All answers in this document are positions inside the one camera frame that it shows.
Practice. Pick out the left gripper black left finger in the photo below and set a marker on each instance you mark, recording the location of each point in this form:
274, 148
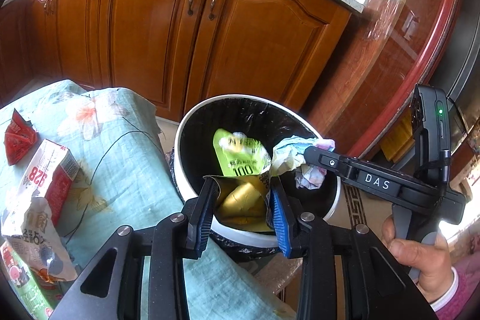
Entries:
200, 212

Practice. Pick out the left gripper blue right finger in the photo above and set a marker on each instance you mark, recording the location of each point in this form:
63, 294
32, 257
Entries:
285, 221

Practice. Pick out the yellow snack wrapper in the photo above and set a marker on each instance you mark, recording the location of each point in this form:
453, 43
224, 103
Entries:
242, 203

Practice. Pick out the white round trash bin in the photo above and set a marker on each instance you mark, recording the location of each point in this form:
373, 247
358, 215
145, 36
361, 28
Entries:
259, 119

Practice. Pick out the person's right hand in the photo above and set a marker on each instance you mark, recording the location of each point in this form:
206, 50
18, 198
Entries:
437, 276

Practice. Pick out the green juice pouch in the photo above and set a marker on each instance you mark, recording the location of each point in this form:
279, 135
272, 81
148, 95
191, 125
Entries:
239, 155

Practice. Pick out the teal floral tablecloth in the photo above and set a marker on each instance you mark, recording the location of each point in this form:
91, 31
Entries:
125, 179

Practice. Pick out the red white milk carton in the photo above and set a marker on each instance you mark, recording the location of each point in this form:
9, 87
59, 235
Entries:
50, 175

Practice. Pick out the wooden glass door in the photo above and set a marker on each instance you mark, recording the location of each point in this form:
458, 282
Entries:
361, 98

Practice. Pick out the green drink carton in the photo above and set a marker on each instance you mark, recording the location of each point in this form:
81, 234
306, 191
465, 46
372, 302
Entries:
38, 297

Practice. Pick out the wooden lower cabinets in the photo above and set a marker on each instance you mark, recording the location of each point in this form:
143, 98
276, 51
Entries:
175, 53

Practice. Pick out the red snack wrapper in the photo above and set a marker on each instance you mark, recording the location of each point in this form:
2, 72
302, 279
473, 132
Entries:
19, 138

